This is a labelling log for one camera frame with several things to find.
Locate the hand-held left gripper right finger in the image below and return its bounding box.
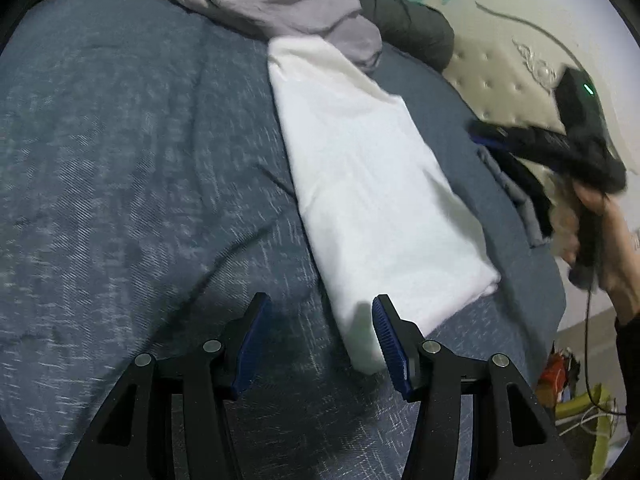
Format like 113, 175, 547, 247
371, 295, 581, 480

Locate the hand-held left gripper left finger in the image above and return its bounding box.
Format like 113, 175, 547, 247
62, 292, 273, 480

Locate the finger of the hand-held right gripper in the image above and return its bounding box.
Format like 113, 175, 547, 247
467, 120, 556, 158

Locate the white long-sleeve shirt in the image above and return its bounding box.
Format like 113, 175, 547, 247
266, 35, 502, 376

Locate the person's right forearm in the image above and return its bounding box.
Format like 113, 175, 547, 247
600, 230, 640, 461

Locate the person's right hand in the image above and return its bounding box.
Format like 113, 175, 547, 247
550, 182, 635, 288

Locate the folded black grey garment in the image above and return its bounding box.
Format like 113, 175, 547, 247
475, 145, 561, 248

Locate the cream tufted headboard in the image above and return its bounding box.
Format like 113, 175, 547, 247
420, 0, 640, 176

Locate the orange object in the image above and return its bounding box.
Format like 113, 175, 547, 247
540, 345, 571, 406

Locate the yellow green plastic object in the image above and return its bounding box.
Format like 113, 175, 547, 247
555, 385, 618, 480

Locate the bed with blue sheet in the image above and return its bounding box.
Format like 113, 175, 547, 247
0, 0, 568, 480

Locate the grey jacket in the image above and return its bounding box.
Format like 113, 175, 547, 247
137, 0, 383, 73

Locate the black cable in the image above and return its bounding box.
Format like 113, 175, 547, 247
584, 285, 628, 417

